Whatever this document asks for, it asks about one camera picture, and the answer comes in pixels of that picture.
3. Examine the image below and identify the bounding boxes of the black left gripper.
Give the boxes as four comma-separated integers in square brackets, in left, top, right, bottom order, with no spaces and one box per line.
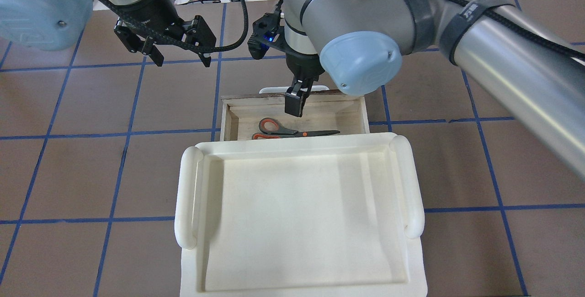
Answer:
[114,0,217,68]

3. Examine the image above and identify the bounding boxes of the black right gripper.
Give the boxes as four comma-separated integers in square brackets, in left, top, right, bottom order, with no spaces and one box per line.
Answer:
[247,0,324,117]

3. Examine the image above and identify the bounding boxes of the white drawer handle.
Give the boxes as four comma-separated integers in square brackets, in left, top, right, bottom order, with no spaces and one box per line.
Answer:
[259,85,330,95]

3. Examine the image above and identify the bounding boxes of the grey orange handled scissors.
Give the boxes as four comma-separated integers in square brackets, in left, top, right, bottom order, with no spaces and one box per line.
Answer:
[251,117,340,139]

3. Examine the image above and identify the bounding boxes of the wooden drawer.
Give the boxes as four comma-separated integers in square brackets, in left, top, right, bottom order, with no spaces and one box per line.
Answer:
[220,92,371,142]

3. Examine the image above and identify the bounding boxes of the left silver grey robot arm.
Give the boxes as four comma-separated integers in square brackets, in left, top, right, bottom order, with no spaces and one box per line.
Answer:
[0,0,217,67]

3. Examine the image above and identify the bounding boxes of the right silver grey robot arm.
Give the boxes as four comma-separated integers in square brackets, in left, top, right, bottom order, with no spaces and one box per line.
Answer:
[247,0,585,176]

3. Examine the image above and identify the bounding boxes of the white foam tray box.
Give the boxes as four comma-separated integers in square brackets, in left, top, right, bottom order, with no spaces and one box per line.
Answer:
[174,133,428,297]

